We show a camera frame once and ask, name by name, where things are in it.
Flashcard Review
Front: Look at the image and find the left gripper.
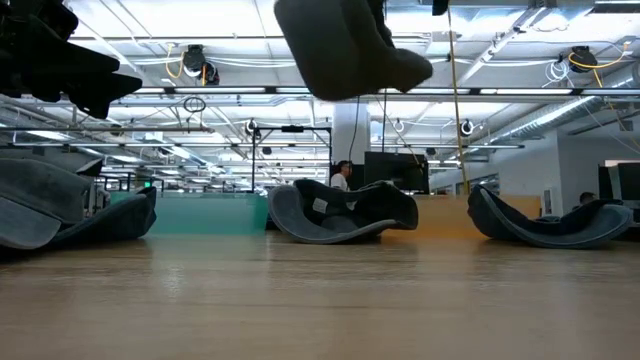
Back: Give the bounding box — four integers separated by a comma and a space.
0, 29, 144, 120

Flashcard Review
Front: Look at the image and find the grey baseball cap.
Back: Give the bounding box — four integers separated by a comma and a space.
267, 178, 420, 246
0, 158, 94, 251
273, 0, 435, 102

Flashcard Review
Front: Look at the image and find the black monitor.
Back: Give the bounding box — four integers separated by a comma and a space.
597, 162, 640, 204
363, 151, 430, 195

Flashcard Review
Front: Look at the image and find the person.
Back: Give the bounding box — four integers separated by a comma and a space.
329, 159, 354, 193
572, 191, 600, 211

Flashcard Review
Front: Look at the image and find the teal translucent plastic bin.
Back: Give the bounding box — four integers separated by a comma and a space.
108, 191, 270, 236

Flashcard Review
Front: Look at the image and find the orange translucent plastic bin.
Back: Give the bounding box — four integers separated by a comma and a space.
382, 193, 543, 240

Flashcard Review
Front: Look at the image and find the black hanging cable coil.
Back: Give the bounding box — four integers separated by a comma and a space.
182, 95, 208, 114

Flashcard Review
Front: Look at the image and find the black ceiling cable reel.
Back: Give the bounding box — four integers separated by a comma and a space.
567, 44, 600, 75
180, 43, 221, 87

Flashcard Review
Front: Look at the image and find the yellow cable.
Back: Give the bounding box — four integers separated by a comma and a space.
446, 0, 471, 196

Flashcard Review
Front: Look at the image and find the black metal rig frame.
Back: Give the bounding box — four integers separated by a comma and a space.
251, 124, 334, 194

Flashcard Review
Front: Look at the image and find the silver ventilation duct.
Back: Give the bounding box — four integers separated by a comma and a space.
487, 94, 640, 146

